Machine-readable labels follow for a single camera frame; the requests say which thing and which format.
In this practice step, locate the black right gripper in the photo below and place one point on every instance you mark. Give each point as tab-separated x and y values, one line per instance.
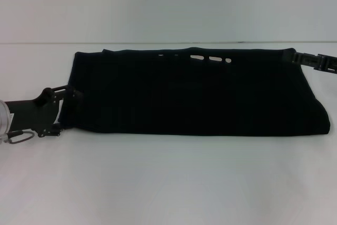
329	64

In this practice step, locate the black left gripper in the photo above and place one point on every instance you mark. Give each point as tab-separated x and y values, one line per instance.
34	114

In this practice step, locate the black t-shirt with FREE print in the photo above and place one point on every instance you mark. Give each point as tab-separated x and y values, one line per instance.
184	98

